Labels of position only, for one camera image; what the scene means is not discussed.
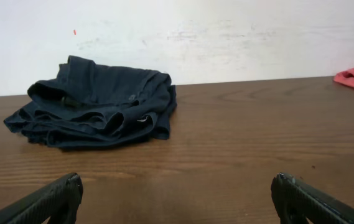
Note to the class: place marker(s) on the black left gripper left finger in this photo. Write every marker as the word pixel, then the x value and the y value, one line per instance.
pixel 57 203

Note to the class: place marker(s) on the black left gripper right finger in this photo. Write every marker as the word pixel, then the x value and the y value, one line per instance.
pixel 299 203

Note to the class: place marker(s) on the folded dark navy garment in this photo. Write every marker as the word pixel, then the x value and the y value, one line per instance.
pixel 91 105

